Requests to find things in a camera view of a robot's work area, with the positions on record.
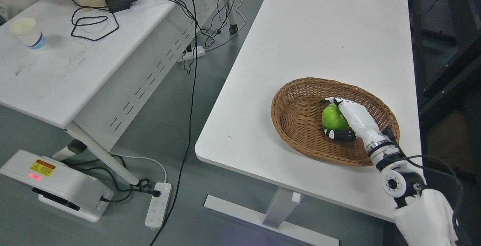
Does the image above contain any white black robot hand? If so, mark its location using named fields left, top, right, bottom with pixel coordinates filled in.
left=320, top=97, right=390, bottom=152

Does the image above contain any green apple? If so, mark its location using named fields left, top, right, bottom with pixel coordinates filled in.
left=321, top=103, right=350, bottom=130

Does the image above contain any white robot base unit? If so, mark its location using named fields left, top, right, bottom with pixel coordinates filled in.
left=1, top=150, right=114, bottom=222

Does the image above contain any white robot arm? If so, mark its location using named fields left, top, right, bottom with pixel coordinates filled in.
left=361, top=127, right=459, bottom=246

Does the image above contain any black metal shelf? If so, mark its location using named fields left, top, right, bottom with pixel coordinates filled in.
left=408, top=0, right=480, bottom=186

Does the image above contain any brown wicker basket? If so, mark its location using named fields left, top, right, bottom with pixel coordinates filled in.
left=271, top=78, right=400, bottom=167

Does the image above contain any white standing desk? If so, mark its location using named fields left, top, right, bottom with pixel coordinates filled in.
left=195, top=0, right=421, bottom=246

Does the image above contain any white power strip far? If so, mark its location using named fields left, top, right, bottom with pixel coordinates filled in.
left=177, top=46, right=206, bottom=62

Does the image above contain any white power strip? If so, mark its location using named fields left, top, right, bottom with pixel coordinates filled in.
left=177, top=46, right=206, bottom=62
left=145, top=182, right=172, bottom=229

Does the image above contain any white power strip near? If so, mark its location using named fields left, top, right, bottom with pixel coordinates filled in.
left=145, top=182, right=172, bottom=229

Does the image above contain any black power adapter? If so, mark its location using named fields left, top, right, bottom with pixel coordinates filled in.
left=104, top=0, right=132, bottom=13

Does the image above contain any white folding table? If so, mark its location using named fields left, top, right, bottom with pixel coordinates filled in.
left=1, top=0, right=223, bottom=185

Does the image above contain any paper cup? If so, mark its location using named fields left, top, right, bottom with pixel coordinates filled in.
left=10, top=17, right=47, bottom=51

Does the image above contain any long black floor cable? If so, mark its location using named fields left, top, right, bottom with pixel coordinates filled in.
left=150, top=0, right=200, bottom=246

